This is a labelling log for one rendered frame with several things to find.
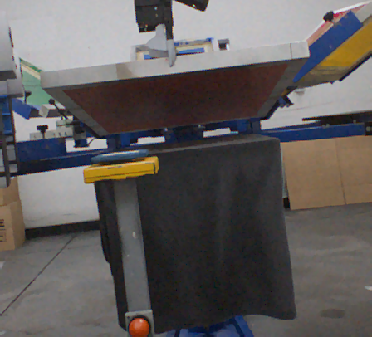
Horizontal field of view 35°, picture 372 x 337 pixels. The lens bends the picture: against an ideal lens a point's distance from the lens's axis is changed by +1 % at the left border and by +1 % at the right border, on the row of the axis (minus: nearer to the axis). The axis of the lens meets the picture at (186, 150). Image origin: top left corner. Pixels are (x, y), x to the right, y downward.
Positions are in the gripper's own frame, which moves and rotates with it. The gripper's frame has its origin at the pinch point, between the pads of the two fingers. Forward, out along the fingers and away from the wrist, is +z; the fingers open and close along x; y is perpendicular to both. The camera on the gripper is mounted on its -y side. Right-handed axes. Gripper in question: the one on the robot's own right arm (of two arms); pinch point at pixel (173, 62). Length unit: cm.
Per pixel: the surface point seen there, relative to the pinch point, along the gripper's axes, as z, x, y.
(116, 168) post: 24.0, 22.9, 12.3
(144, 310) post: 50, 15, 11
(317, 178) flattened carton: 11, -466, -127
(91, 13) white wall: -177, -447, 78
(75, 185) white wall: -10, -475, 117
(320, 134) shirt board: 8, -111, -55
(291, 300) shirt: 56, -15, -21
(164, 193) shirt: 28.1, -10.8, 5.8
